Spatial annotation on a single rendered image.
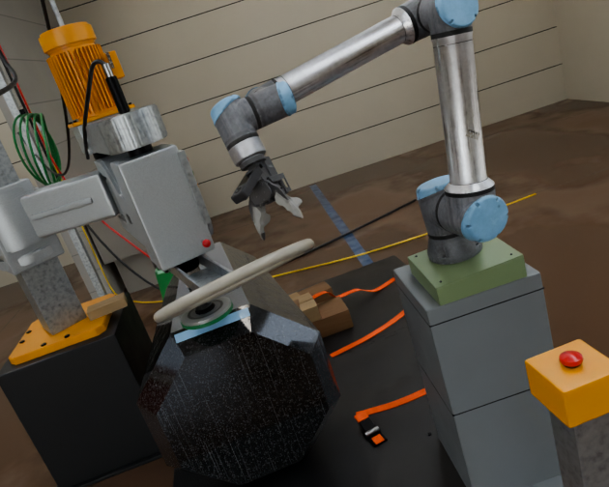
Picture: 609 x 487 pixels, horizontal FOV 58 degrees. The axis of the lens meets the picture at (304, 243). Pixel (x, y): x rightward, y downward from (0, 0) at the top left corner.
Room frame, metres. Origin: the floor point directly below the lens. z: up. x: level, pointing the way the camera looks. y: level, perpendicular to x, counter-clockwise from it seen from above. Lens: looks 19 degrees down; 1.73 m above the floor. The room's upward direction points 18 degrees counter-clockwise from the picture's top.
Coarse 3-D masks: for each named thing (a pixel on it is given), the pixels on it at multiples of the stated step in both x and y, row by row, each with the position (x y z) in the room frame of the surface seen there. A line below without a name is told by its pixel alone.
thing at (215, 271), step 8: (200, 256) 2.02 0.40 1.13; (208, 264) 1.95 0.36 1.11; (216, 264) 1.84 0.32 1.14; (176, 272) 1.97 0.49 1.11; (184, 272) 1.86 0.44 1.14; (200, 272) 1.94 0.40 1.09; (208, 272) 1.91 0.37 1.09; (216, 272) 1.88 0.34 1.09; (224, 272) 1.76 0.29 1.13; (184, 280) 1.87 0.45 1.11; (192, 280) 1.74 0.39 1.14; (200, 280) 1.85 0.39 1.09; (208, 280) 1.82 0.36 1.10; (192, 288) 1.77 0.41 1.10
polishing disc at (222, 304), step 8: (216, 304) 2.07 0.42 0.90; (224, 304) 2.04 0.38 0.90; (192, 312) 2.07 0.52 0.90; (208, 312) 2.02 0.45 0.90; (216, 312) 2.00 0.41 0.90; (224, 312) 1.99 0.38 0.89; (184, 320) 2.02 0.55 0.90; (192, 320) 1.99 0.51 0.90; (200, 320) 1.97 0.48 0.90; (208, 320) 1.96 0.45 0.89
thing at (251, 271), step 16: (304, 240) 1.39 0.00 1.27; (272, 256) 1.27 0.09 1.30; (288, 256) 1.30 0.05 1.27; (240, 272) 1.23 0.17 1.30; (256, 272) 1.25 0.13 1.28; (208, 288) 1.23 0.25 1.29; (224, 288) 1.23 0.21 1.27; (176, 304) 1.25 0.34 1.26; (192, 304) 1.24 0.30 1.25; (160, 320) 1.32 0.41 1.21
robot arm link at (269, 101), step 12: (276, 84) 1.49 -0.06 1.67; (252, 96) 1.47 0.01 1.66; (264, 96) 1.46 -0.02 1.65; (276, 96) 1.46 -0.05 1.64; (288, 96) 1.47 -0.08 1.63; (252, 108) 1.45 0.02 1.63; (264, 108) 1.45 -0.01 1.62; (276, 108) 1.46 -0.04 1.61; (288, 108) 1.47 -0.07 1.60; (264, 120) 1.46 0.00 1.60; (276, 120) 1.48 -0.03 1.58
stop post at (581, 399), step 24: (528, 360) 0.87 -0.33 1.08; (552, 360) 0.85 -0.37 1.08; (600, 360) 0.81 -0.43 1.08; (552, 384) 0.79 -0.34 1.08; (576, 384) 0.77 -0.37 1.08; (600, 384) 0.76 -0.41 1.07; (552, 408) 0.80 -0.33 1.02; (576, 408) 0.76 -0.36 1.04; (600, 408) 0.76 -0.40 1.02; (576, 432) 0.78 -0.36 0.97; (600, 432) 0.78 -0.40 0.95; (576, 456) 0.79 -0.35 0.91; (600, 456) 0.78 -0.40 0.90; (576, 480) 0.80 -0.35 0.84; (600, 480) 0.78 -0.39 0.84
